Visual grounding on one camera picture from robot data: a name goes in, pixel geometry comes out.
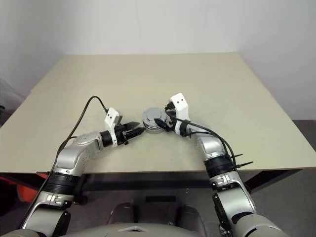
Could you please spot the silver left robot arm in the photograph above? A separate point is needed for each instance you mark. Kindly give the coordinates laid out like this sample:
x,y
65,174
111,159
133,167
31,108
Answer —
x,y
74,153

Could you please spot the grey robot torso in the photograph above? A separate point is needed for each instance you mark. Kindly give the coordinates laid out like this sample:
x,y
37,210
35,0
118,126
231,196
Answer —
x,y
111,229

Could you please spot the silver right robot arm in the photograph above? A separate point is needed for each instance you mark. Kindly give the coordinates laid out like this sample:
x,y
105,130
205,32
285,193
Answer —
x,y
212,145

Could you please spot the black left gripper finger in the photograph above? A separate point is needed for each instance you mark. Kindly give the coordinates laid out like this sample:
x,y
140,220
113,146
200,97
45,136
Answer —
x,y
135,132
130,125

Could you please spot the black zip tie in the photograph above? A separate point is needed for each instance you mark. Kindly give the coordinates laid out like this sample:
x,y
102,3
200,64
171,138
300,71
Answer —
x,y
238,156
245,165

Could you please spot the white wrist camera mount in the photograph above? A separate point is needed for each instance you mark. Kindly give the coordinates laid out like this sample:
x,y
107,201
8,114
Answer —
x,y
109,118
179,100

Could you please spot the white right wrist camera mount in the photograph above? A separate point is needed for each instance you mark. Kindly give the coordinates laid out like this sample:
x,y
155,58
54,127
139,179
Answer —
x,y
179,100

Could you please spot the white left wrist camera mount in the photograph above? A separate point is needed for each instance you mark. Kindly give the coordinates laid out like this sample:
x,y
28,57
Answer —
x,y
109,118

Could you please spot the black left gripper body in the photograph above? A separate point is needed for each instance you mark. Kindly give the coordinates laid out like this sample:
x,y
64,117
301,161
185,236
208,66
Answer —
x,y
121,136

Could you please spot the grey notched motor lid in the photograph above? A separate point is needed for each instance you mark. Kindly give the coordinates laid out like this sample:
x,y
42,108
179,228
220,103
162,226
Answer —
x,y
153,114

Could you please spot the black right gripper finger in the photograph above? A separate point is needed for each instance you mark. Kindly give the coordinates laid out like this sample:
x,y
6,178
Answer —
x,y
161,124

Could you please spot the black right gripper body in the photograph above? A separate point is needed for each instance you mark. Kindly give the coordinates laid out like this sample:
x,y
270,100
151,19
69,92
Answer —
x,y
170,107

